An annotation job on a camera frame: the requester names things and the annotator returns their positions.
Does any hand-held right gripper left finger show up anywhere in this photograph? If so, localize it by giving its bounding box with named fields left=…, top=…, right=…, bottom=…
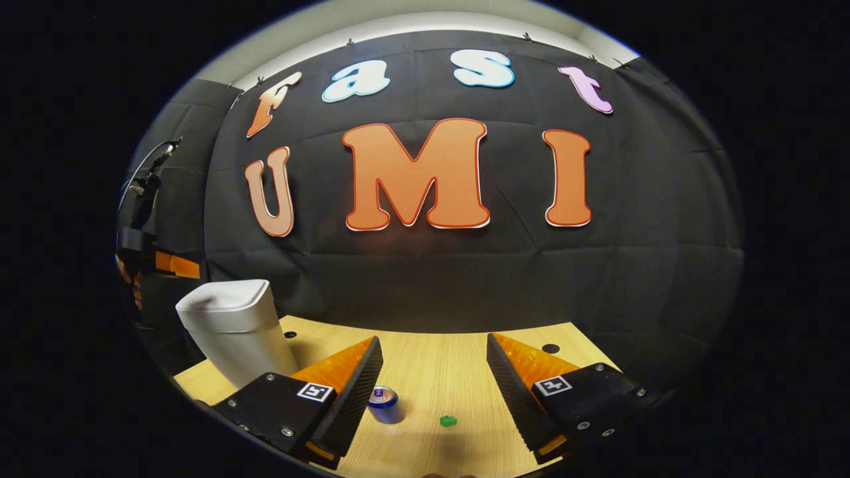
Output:
left=212, top=335, right=384, bottom=471

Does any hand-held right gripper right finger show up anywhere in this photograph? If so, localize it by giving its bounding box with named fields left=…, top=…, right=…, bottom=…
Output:
left=487, top=332, right=655, bottom=465

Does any blue pop can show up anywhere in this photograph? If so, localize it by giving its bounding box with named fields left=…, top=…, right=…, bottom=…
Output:
left=367, top=386, right=404, bottom=425

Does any white desktop garbage bin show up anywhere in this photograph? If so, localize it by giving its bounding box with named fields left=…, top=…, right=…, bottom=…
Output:
left=175, top=279, right=299, bottom=389

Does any wooden desktop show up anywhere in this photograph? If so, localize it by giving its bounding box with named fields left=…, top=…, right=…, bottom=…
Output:
left=174, top=315, right=622, bottom=478

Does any black backdrop cloth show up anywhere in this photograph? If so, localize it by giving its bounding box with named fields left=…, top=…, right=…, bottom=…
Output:
left=118, top=30, right=744, bottom=392

